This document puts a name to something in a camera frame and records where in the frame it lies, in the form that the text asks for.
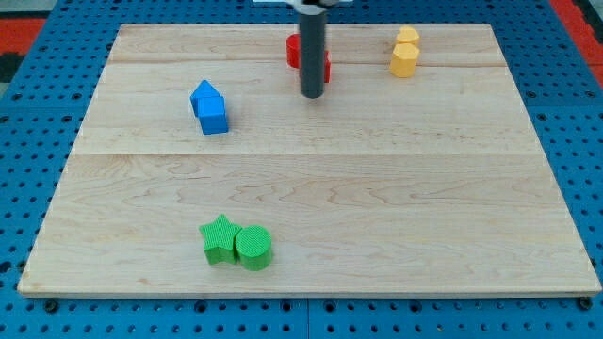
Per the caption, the blue triangle block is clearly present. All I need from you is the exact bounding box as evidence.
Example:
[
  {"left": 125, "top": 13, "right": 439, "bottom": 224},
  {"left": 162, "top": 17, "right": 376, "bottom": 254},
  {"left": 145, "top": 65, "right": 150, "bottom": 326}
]
[{"left": 189, "top": 80, "right": 220, "bottom": 117}]

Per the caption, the green cylinder block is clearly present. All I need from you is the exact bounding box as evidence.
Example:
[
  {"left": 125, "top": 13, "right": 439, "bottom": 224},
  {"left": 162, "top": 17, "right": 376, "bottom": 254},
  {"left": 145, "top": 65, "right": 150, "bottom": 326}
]
[{"left": 235, "top": 225, "right": 272, "bottom": 271}]

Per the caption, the green star block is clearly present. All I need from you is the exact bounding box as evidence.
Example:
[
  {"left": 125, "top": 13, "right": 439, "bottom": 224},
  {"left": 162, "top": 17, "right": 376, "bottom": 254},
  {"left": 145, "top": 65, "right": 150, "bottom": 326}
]
[{"left": 199, "top": 214, "right": 242, "bottom": 265}]

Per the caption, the blue cube block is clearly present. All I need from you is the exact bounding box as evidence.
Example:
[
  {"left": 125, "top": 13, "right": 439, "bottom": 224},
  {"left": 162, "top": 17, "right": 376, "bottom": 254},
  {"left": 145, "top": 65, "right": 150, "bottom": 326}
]
[{"left": 195, "top": 96, "right": 229, "bottom": 135}]

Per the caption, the red block behind rod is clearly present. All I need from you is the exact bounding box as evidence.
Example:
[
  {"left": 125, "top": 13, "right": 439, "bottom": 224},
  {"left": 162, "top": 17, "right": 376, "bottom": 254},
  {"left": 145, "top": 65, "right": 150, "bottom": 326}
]
[{"left": 323, "top": 50, "right": 332, "bottom": 84}]

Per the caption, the red cylinder block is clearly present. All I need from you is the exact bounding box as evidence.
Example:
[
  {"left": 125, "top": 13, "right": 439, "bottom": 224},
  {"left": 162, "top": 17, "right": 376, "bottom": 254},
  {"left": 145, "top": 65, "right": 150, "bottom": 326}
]
[{"left": 285, "top": 33, "right": 300, "bottom": 69}]

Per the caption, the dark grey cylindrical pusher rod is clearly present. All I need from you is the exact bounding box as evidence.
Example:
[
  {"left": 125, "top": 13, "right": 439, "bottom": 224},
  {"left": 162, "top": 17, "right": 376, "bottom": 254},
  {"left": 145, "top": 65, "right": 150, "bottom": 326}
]
[{"left": 296, "top": 5, "right": 327, "bottom": 99}]

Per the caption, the yellow front hexagon block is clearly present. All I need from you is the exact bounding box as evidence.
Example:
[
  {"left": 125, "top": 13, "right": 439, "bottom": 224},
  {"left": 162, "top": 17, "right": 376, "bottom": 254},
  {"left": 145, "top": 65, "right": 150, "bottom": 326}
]
[{"left": 389, "top": 43, "right": 420, "bottom": 78}]

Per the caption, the yellow hexagon block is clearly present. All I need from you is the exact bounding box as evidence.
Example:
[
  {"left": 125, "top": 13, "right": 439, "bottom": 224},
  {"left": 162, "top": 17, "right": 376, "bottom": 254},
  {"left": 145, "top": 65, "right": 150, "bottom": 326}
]
[
  {"left": 396, "top": 25, "right": 420, "bottom": 47},
  {"left": 389, "top": 43, "right": 420, "bottom": 78}
]

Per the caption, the yellow rear hexagon block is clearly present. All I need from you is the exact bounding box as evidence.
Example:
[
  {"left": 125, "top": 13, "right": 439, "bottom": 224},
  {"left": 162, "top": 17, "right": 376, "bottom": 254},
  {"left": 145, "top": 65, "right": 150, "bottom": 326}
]
[{"left": 396, "top": 25, "right": 420, "bottom": 47}]

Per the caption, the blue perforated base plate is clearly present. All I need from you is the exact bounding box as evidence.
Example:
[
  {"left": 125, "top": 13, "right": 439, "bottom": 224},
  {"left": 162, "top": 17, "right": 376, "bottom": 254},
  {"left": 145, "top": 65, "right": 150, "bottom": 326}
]
[{"left": 1, "top": 0, "right": 602, "bottom": 338}]

